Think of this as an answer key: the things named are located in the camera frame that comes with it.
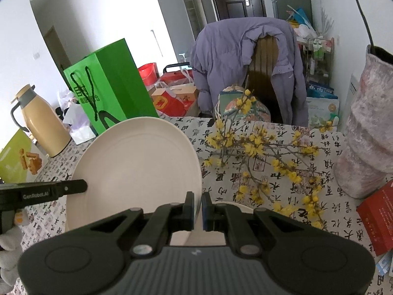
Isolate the beige thermos jug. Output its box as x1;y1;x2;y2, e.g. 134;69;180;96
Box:
10;84;72;158

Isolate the white printed carton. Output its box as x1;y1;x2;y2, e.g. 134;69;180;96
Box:
305;97;341;129

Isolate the green paper bag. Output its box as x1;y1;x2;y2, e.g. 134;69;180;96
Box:
63;38;160;136

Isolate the yellow flower branch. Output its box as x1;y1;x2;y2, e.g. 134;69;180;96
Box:
203;89;339;232

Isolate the white card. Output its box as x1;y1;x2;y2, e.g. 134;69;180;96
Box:
348;67;362;99

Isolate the dried rose bouquet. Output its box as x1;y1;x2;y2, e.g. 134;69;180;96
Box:
325;0;376;47

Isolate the yellow-green snack box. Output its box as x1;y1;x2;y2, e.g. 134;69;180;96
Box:
0;128;50;185

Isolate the blue printed carton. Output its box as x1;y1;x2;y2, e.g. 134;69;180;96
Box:
305;81;336;99

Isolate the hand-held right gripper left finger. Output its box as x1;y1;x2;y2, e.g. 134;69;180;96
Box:
88;191;195;258

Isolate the blue white plastic bag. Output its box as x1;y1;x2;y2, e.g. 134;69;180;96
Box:
286;5;317;39

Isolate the red plastic bag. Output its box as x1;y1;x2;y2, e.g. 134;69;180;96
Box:
155;68;197;91

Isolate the pink vase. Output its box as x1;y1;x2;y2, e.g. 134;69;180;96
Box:
333;44;393;199

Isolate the metal storage rack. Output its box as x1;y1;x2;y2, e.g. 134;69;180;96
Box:
302;36;336;84

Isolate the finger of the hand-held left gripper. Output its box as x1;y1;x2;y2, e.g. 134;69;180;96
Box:
59;179;89;196

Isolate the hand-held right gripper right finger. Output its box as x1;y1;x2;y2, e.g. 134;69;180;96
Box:
201;192;308;258

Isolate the cream plate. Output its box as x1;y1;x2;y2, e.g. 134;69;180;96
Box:
65;117;203;247
170;201;256;247

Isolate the wooden chair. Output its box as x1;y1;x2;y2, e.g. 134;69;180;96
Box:
246;35;281;123

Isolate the calligraphy printed tablecloth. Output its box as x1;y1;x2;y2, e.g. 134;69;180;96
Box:
0;115;393;295

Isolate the purple jacket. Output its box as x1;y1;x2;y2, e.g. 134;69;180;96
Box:
190;18;309;128

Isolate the black metal frame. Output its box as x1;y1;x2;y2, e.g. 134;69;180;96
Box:
162;62;192;75

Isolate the tissue pack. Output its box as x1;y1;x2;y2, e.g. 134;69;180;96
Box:
63;90;98;146

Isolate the red bucket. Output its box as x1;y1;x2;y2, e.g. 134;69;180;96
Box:
138;63;159;85

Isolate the red box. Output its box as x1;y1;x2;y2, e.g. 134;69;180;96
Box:
356;179;393;256

